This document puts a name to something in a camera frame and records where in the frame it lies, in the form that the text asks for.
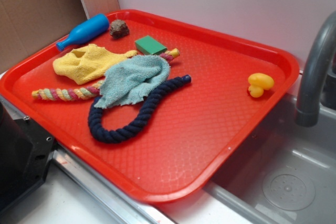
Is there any yellow rubber duck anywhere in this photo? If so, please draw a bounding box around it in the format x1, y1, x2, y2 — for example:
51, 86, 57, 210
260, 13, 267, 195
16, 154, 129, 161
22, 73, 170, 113
248, 73, 275, 98

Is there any light teal terry cloth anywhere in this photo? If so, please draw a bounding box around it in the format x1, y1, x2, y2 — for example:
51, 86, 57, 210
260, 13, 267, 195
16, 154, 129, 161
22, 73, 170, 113
94, 55, 171, 109

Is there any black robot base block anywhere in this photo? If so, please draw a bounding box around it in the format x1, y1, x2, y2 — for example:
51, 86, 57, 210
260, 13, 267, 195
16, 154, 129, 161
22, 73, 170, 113
1, 104, 56, 214

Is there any red plastic tray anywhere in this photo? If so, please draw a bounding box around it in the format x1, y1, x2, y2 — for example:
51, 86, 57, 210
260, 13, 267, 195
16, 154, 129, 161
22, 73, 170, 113
1, 10, 299, 203

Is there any grey sink faucet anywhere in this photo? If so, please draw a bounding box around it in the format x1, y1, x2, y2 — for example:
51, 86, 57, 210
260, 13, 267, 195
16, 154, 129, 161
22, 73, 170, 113
295, 12, 335, 127

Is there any green rectangular block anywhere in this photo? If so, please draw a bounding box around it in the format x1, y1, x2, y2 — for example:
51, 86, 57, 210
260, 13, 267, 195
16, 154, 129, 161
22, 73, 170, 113
135, 36, 167, 55

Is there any blue plastic bottle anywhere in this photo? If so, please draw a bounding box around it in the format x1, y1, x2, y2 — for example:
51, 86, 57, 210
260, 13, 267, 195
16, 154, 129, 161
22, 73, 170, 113
56, 14, 110, 51

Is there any multicolour pastel twisted rope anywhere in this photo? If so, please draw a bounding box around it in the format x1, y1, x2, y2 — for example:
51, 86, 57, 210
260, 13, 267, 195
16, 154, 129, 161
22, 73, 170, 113
31, 48, 181, 101

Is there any brown cardboard panel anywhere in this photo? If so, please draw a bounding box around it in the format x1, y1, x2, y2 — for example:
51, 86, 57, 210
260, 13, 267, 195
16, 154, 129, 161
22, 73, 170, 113
1, 0, 119, 72

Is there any navy blue thick rope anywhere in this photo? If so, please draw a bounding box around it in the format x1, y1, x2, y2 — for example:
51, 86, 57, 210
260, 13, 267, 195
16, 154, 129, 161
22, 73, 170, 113
88, 74, 192, 144

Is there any yellow knitted cloth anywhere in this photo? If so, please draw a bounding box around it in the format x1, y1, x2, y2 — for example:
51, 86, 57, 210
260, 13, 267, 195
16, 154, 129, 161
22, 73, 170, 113
52, 44, 138, 85

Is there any grey plastic sink basin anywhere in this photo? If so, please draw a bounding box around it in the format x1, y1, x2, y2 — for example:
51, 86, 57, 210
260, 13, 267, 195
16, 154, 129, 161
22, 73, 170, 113
205, 95, 335, 223

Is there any brown rock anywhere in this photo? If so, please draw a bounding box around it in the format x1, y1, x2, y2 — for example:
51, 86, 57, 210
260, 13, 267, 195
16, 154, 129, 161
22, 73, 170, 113
110, 19, 130, 39

